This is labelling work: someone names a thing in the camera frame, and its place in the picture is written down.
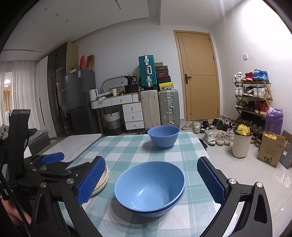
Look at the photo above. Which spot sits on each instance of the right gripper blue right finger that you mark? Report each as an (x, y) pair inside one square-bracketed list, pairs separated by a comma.
[(214, 179)]

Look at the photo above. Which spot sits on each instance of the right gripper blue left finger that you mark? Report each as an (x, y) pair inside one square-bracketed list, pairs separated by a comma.
[(91, 179)]

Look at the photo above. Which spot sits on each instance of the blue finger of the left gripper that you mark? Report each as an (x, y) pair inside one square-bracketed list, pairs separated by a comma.
[(52, 158)]

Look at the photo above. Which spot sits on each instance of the blue bowl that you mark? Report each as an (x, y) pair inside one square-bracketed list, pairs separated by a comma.
[(150, 186), (164, 136), (160, 212)]

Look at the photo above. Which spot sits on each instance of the beige round plate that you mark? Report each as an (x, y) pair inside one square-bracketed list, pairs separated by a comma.
[(105, 173)]

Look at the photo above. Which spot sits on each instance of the person's left hand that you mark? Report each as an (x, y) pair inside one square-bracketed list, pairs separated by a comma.
[(12, 211)]

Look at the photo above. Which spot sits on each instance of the grey sofa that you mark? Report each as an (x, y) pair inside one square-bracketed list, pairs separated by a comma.
[(37, 141)]

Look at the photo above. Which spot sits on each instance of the beige trash bin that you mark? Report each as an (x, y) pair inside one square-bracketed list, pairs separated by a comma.
[(241, 145)]

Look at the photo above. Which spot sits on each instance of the teal plaid tablecloth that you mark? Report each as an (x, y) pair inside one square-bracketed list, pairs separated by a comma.
[(189, 217)]

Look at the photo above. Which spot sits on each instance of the dark refrigerator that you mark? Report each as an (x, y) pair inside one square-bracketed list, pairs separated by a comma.
[(83, 117)]

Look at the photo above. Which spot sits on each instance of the woven laundry basket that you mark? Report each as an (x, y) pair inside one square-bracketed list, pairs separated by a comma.
[(113, 122)]

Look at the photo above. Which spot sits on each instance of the cardboard box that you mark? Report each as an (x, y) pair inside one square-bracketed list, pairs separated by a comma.
[(271, 148)]

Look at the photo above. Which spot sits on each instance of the purple bag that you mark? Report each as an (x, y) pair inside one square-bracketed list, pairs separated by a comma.
[(274, 120)]

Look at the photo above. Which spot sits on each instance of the white drawer desk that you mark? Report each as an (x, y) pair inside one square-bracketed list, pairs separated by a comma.
[(129, 106)]

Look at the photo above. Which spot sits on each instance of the wooden shoe rack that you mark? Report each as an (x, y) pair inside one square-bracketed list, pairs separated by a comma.
[(253, 101)]

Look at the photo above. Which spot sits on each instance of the dark glass cabinet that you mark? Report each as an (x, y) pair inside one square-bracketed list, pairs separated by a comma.
[(59, 64)]

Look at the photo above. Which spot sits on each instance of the silver suitcase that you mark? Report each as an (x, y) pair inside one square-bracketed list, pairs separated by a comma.
[(169, 107)]

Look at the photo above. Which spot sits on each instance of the oval mirror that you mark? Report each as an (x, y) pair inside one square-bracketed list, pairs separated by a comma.
[(114, 82)]

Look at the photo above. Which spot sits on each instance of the beige suitcase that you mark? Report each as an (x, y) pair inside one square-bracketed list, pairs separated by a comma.
[(150, 108)]

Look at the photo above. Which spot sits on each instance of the wooden door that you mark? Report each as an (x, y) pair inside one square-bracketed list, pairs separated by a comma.
[(199, 75)]

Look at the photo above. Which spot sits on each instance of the stacked shoe boxes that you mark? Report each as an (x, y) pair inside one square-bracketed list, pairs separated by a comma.
[(163, 78)]

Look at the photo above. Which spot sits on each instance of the teal suitcase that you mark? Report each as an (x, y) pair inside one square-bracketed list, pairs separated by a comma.
[(148, 72)]

